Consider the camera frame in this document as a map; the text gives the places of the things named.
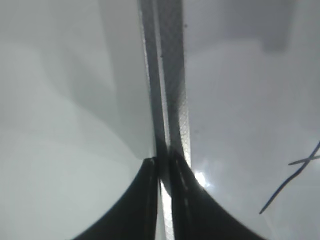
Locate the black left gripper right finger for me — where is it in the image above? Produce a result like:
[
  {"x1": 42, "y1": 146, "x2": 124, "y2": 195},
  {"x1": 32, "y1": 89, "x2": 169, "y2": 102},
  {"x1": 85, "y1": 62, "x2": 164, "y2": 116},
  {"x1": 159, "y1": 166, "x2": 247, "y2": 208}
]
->
[{"x1": 168, "y1": 150, "x2": 263, "y2": 240}]

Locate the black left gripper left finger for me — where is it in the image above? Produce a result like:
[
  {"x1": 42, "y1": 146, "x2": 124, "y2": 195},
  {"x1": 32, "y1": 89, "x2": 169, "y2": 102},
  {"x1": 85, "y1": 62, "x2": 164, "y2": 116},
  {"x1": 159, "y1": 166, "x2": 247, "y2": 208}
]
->
[{"x1": 75, "y1": 157, "x2": 159, "y2": 240}]

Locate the white board with grey frame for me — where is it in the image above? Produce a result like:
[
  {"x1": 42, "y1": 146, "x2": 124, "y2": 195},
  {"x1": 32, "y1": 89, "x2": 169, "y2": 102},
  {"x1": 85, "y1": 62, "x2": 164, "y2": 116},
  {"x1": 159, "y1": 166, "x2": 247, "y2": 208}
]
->
[{"x1": 138, "y1": 0, "x2": 320, "y2": 240}]

